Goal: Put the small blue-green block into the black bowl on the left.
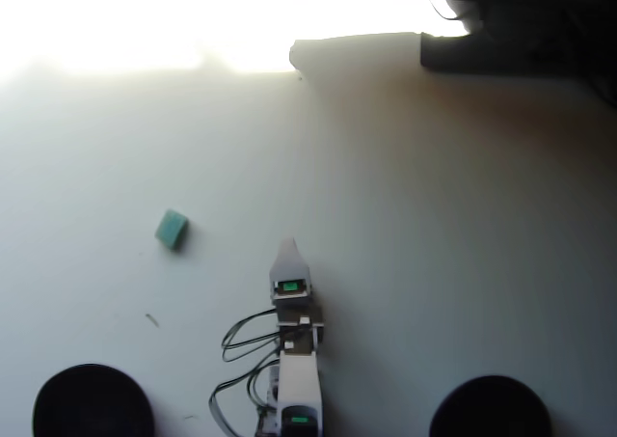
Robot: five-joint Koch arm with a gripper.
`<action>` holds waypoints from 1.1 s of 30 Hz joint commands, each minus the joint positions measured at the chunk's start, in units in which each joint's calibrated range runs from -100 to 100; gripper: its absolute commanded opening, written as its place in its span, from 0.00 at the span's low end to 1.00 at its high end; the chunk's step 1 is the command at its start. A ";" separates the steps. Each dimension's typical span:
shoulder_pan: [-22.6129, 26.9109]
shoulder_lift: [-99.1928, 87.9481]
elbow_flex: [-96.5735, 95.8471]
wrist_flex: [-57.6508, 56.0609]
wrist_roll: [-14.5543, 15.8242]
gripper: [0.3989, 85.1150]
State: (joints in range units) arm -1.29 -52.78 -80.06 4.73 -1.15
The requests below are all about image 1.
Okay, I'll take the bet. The black bowl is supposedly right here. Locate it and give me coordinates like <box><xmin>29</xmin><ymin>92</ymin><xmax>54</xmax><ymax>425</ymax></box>
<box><xmin>428</xmin><ymin>374</ymin><xmax>553</xmax><ymax>437</ymax></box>
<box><xmin>32</xmin><ymin>363</ymin><xmax>156</xmax><ymax>437</ymax></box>

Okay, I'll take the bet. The black looped servo cable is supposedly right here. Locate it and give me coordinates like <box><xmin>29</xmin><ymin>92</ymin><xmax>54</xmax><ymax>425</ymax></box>
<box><xmin>208</xmin><ymin>359</ymin><xmax>282</xmax><ymax>434</ymax></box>
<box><xmin>221</xmin><ymin>309</ymin><xmax>282</xmax><ymax>364</ymax></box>

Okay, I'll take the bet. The thin dark hanging cable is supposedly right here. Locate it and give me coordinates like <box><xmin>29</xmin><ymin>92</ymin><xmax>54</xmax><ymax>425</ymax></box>
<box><xmin>428</xmin><ymin>0</ymin><xmax>462</xmax><ymax>22</ymax></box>

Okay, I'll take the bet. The blue cube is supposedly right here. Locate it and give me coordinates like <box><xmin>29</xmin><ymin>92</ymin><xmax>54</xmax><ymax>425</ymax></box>
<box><xmin>153</xmin><ymin>207</ymin><xmax>190</xmax><ymax>252</ymax></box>

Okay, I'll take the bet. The gripper with green light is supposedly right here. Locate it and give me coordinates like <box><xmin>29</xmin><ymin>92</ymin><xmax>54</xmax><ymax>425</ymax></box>
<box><xmin>268</xmin><ymin>236</ymin><xmax>324</xmax><ymax>326</ymax></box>

